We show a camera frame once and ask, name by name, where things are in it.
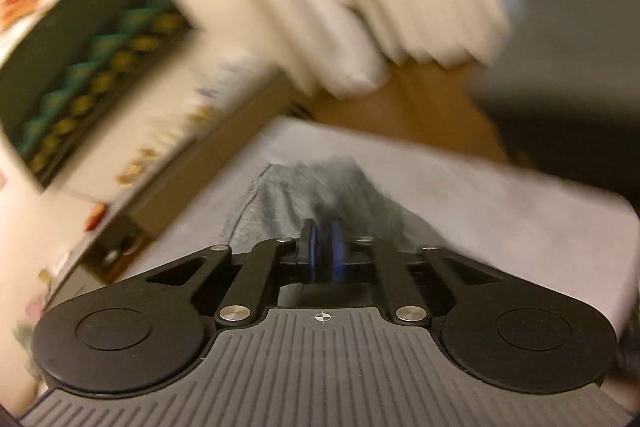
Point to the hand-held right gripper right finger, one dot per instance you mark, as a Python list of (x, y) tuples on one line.
[(336, 253)]

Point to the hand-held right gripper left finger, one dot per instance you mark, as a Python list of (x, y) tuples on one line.
[(312, 253)]

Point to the low wooden cabinet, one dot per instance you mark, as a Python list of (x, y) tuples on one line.
[(165, 197)]

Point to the bed with grey sheet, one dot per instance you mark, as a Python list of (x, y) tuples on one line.
[(500, 217)]

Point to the dark furniture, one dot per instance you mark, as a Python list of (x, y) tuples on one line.
[(575, 117)]

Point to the dark framed wall picture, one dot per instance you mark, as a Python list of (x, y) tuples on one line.
[(90, 72)]

